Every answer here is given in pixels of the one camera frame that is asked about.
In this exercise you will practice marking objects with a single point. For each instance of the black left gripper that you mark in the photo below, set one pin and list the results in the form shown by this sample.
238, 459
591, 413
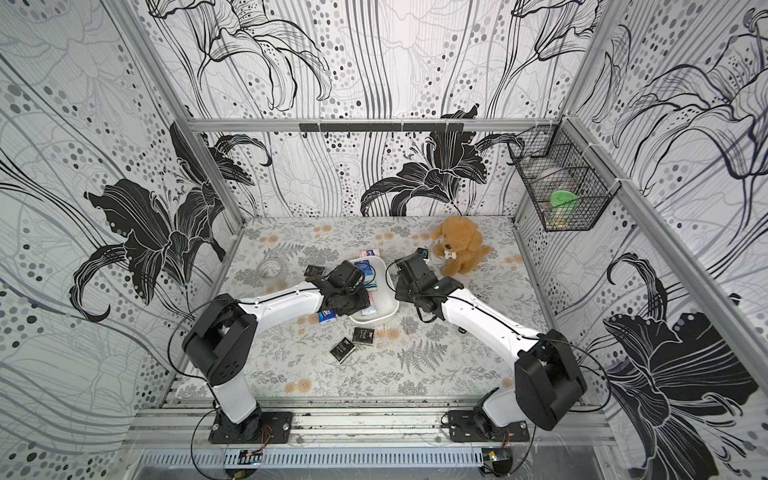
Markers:
362, 304

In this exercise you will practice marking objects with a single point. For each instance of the dark blue Tempo tissue pack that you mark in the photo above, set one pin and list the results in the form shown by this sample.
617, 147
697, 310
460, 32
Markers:
326, 317

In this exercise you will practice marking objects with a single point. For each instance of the pink Tempo tissue pack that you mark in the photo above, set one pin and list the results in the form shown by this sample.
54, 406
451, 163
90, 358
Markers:
370, 309

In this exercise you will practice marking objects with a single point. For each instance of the teal tissue pack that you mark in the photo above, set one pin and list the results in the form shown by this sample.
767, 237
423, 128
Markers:
370, 282

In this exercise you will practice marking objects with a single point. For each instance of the blue Vinda tissue pack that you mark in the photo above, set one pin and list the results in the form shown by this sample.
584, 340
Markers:
366, 267

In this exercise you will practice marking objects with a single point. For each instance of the white plastic storage box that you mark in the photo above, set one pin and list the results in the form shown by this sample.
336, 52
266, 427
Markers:
384, 296

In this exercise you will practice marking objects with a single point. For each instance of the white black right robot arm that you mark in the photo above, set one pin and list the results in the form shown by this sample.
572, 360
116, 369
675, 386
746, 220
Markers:
547, 378

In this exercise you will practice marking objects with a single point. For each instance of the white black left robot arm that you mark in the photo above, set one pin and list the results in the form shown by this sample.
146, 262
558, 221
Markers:
220, 342

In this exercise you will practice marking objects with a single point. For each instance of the black tissue pack front right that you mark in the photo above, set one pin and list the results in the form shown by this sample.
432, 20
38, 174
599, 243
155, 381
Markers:
363, 336

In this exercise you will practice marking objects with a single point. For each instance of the black tissue pack far left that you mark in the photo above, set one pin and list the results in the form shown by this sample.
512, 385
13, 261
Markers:
312, 271

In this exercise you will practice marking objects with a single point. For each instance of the brown plush dog toy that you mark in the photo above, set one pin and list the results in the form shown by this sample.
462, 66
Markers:
460, 244

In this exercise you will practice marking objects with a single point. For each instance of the clear tape roll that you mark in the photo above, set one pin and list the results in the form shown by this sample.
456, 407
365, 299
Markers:
272, 268

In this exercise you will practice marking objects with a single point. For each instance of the green lidded cup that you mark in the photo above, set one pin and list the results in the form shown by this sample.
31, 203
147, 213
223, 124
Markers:
563, 203

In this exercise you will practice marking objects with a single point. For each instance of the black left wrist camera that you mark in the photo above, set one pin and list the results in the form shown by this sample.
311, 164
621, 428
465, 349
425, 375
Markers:
346, 276

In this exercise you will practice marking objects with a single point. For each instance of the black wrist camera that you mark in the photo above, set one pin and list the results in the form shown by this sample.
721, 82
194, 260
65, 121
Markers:
346, 276
414, 270

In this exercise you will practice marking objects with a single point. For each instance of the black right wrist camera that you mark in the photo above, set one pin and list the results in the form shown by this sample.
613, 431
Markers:
414, 270

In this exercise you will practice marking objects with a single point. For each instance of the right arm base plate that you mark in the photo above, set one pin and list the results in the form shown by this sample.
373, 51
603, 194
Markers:
467, 426

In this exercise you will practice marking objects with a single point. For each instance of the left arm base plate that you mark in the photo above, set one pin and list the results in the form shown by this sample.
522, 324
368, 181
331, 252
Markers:
270, 427

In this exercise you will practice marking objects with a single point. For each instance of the black wire wall basket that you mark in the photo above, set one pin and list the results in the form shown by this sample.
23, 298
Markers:
548, 158

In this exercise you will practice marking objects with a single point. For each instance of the white slotted cable duct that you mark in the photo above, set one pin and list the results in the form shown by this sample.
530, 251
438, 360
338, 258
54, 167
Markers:
296, 458

